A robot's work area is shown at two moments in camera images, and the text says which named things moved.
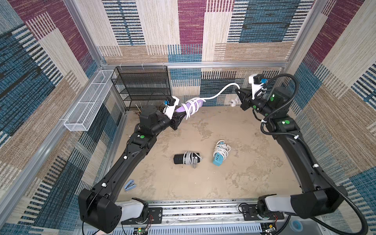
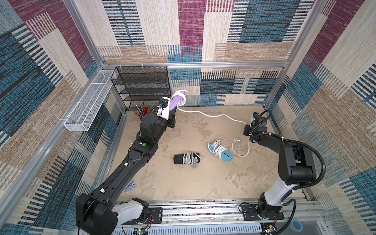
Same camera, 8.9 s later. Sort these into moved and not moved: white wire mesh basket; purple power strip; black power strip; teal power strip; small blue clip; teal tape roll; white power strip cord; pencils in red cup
Moved: purple power strip; white power strip cord; teal power strip
Not moved: pencils in red cup; teal tape roll; small blue clip; black power strip; white wire mesh basket
